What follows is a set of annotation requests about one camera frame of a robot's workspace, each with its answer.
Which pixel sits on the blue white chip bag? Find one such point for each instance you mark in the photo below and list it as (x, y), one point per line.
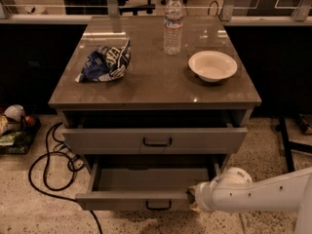
(105, 64)

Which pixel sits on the grey drawer cabinet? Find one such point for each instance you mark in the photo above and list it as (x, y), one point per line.
(153, 80)

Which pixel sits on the black stand leg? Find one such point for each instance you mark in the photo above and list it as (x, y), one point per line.
(289, 146)

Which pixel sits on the clear plastic water bottle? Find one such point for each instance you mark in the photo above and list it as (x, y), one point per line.
(173, 23)

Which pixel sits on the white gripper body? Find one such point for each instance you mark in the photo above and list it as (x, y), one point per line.
(199, 197)

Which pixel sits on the tray of assorted objects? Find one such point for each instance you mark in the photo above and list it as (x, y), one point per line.
(17, 130)

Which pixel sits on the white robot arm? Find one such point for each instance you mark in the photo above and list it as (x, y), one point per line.
(234, 191)

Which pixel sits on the grey drawer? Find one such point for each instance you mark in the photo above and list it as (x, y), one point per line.
(156, 132)
(146, 182)

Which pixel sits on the white bowl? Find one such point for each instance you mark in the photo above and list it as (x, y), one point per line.
(213, 66)

